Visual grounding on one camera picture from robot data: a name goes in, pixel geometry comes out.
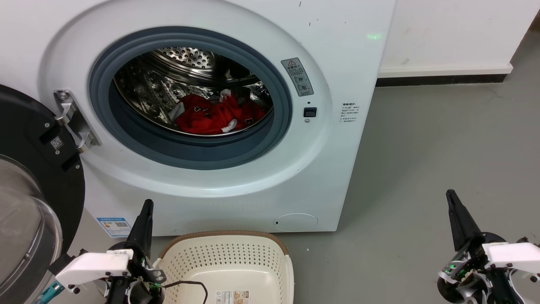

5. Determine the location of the white and black baseboard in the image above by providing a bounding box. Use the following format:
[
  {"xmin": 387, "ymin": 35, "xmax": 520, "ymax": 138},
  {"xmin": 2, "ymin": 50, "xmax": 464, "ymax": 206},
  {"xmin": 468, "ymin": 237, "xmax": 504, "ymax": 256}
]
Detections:
[{"xmin": 375, "ymin": 63, "xmax": 513, "ymax": 87}]

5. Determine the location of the black glass washer door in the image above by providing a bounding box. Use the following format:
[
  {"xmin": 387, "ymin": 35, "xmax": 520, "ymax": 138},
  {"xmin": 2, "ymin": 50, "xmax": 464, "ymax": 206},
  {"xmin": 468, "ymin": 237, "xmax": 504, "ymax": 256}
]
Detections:
[{"xmin": 0, "ymin": 84, "xmax": 86, "ymax": 304}]

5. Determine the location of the printed paper product label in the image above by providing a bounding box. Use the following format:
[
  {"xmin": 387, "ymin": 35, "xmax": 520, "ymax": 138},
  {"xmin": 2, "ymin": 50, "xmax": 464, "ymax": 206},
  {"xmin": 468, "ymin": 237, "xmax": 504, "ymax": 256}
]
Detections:
[{"xmin": 215, "ymin": 290, "xmax": 250, "ymax": 304}]

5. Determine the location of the teal cable connector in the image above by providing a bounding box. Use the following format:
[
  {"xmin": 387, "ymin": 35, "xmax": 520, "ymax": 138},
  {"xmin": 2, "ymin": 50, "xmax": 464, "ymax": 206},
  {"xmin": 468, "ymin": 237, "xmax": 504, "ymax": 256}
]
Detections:
[{"xmin": 35, "ymin": 282, "xmax": 65, "ymax": 304}]

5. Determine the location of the thin black cable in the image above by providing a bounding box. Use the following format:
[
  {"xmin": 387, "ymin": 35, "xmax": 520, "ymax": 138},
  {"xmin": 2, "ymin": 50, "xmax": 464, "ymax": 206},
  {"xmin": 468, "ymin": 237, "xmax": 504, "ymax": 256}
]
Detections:
[{"xmin": 163, "ymin": 280, "xmax": 209, "ymax": 304}]

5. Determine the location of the red garment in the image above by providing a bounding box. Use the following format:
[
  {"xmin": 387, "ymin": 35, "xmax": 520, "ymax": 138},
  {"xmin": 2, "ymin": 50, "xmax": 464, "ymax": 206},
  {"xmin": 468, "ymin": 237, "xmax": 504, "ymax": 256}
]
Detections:
[{"xmin": 169, "ymin": 90, "xmax": 267, "ymax": 136}]

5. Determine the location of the round white filter cover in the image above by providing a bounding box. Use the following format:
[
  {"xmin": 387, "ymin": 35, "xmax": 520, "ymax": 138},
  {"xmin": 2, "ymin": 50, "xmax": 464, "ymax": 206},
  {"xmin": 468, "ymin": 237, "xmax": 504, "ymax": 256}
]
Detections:
[{"xmin": 273, "ymin": 213, "xmax": 319, "ymax": 232}]

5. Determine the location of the blue white energy label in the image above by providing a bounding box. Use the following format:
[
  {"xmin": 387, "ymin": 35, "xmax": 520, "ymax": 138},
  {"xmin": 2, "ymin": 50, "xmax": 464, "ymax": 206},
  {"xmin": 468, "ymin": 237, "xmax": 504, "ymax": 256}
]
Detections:
[{"xmin": 96, "ymin": 217, "xmax": 132, "ymax": 238}]

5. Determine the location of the metal door hinge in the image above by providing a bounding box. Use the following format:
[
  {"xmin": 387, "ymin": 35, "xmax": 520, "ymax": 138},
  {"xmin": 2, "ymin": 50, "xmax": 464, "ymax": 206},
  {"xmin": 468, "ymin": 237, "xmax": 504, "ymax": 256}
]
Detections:
[{"xmin": 54, "ymin": 90, "xmax": 101, "ymax": 153}]

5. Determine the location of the cream perforated laundry basket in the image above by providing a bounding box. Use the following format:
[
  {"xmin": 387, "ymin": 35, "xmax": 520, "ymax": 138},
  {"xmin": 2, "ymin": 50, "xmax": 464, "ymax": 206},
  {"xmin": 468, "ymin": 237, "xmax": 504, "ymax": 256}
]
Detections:
[{"xmin": 153, "ymin": 231, "xmax": 294, "ymax": 304}]

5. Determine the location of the small printed text sticker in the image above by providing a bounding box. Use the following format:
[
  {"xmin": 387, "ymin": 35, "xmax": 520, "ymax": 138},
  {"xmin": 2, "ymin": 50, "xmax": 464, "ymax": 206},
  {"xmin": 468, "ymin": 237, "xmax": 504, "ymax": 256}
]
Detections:
[{"xmin": 340, "ymin": 102, "xmax": 360, "ymax": 129}]

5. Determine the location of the grey rubber door gasket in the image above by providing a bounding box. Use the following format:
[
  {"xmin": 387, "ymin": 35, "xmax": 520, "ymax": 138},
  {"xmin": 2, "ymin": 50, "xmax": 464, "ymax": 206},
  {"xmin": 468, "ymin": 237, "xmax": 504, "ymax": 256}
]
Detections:
[{"xmin": 89, "ymin": 26, "xmax": 293, "ymax": 170}]

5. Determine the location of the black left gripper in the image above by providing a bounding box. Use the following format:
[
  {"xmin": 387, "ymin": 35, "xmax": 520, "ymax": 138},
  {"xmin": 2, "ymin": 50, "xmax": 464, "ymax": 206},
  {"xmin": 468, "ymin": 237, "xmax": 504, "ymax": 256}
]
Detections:
[{"xmin": 105, "ymin": 199, "xmax": 167, "ymax": 304}]

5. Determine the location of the stainless steel washing machine drum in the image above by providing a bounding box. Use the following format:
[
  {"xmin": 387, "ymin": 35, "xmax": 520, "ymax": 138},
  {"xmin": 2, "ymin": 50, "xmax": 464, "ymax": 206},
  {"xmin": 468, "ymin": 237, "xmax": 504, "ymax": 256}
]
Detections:
[{"xmin": 113, "ymin": 46, "xmax": 275, "ymax": 136}]

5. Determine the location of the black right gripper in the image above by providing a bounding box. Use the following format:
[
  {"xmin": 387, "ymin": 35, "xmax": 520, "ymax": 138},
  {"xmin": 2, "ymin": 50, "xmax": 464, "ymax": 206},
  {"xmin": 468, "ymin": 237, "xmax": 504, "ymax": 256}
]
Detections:
[{"xmin": 436, "ymin": 190, "xmax": 524, "ymax": 304}]

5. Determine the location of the grey warning sticker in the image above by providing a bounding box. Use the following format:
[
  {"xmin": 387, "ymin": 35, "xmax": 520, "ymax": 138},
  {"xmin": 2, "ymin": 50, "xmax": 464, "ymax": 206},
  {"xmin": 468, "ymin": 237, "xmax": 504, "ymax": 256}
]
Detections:
[{"xmin": 281, "ymin": 58, "xmax": 314, "ymax": 97}]

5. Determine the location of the white front-load washing machine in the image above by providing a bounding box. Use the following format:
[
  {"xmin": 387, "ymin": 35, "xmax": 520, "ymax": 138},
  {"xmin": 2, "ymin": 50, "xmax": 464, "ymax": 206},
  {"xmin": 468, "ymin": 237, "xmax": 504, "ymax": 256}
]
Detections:
[{"xmin": 0, "ymin": 0, "xmax": 397, "ymax": 238}]

